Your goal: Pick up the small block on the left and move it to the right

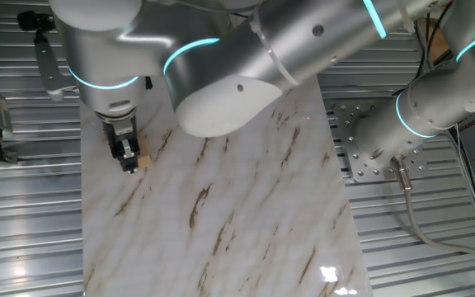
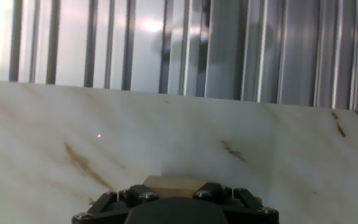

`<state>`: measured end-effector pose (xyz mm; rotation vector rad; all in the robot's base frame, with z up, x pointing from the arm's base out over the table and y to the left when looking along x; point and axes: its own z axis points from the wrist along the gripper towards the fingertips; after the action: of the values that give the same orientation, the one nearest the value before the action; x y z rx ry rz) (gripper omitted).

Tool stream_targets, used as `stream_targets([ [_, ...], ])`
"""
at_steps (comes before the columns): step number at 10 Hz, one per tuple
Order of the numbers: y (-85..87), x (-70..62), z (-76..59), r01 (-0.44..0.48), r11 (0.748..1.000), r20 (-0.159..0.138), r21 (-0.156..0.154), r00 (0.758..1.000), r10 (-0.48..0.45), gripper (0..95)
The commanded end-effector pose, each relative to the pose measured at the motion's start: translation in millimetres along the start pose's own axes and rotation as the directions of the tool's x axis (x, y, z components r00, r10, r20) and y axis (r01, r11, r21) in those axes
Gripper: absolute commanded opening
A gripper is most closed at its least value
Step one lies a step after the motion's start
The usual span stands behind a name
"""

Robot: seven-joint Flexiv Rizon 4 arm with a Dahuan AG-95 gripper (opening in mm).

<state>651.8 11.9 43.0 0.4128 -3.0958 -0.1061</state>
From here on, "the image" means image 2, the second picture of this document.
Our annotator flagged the small wooden block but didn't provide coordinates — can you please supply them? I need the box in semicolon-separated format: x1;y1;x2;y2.
142;175;209;200

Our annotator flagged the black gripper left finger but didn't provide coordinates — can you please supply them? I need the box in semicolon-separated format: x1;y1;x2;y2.
71;184;160;224

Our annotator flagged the marble pattern mat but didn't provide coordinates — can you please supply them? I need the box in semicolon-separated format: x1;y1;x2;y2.
0;80;358;224

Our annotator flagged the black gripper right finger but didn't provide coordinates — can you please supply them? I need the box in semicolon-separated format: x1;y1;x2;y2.
193;182;280;224

